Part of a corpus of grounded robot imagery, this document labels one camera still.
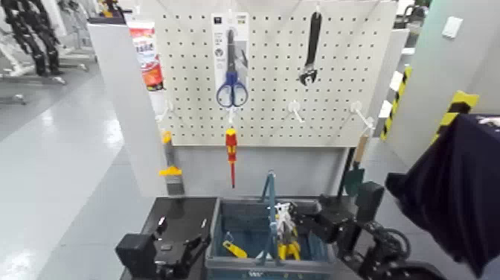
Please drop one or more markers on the yellow paint roller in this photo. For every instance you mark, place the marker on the yellow paint roller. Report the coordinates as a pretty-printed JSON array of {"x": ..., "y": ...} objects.
[{"x": 234, "y": 249}]

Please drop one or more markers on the white red glue tube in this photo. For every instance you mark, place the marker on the white red glue tube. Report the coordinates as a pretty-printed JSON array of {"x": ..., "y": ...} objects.
[{"x": 150, "y": 62}]

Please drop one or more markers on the blue scissors on card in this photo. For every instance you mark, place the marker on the blue scissors on card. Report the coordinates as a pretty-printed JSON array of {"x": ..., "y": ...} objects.
[{"x": 232, "y": 78}]

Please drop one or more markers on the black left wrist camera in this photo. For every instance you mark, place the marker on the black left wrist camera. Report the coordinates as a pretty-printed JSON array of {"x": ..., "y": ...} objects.
[{"x": 134, "y": 255}]

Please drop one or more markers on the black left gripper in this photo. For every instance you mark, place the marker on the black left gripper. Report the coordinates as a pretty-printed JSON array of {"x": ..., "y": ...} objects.
[{"x": 174, "y": 262}]

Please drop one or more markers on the dark navy cloth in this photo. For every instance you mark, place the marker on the dark navy cloth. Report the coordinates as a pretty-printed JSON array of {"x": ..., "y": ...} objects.
[{"x": 457, "y": 195}]

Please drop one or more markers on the yellow pliers in package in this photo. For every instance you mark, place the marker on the yellow pliers in package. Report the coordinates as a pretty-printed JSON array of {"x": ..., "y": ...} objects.
[{"x": 287, "y": 242}]

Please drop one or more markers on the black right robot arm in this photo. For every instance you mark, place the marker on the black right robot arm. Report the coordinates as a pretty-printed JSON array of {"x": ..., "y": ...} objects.
[{"x": 383, "y": 266}]

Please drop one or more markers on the yellow black striped post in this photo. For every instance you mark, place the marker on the yellow black striped post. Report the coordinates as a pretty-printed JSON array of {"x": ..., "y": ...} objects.
[{"x": 455, "y": 107}]

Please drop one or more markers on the black humanoid robot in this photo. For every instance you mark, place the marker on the black humanoid robot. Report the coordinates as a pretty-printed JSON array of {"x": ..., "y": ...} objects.
[{"x": 39, "y": 39}]

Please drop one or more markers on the red yellow screwdriver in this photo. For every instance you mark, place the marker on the red yellow screwdriver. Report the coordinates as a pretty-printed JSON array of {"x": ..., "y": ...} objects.
[{"x": 231, "y": 144}]

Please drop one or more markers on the white wall plate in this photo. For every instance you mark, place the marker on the white wall plate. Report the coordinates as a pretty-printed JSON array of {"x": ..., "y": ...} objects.
[{"x": 452, "y": 27}]

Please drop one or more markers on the black adjustable wrench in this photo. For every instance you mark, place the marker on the black adjustable wrench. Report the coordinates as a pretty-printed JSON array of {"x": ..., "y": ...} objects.
[{"x": 313, "y": 39}]

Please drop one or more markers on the white pegboard hook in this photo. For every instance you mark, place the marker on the white pegboard hook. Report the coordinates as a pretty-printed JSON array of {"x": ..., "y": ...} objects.
[
  {"x": 166, "y": 109},
  {"x": 361, "y": 113},
  {"x": 295, "y": 109},
  {"x": 232, "y": 115}
]

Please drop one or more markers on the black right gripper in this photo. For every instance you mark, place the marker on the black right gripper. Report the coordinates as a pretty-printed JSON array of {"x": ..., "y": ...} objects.
[{"x": 339, "y": 228}]

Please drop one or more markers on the white paper label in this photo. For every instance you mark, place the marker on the white paper label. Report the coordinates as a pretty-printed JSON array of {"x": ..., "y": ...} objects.
[
  {"x": 395, "y": 81},
  {"x": 385, "y": 109}
]

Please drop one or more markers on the white partition panel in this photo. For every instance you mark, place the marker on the white partition panel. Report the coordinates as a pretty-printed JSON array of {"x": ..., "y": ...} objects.
[{"x": 117, "y": 97}]

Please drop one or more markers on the white perforated pegboard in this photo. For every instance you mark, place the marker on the white perforated pegboard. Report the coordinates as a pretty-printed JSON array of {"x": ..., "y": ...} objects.
[{"x": 343, "y": 78}]

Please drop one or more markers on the black yellow machine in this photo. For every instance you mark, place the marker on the black yellow machine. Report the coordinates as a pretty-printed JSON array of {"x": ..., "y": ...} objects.
[{"x": 107, "y": 8}]

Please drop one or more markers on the yellow grey scraper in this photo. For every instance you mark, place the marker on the yellow grey scraper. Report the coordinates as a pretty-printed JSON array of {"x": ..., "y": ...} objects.
[{"x": 170, "y": 171}]

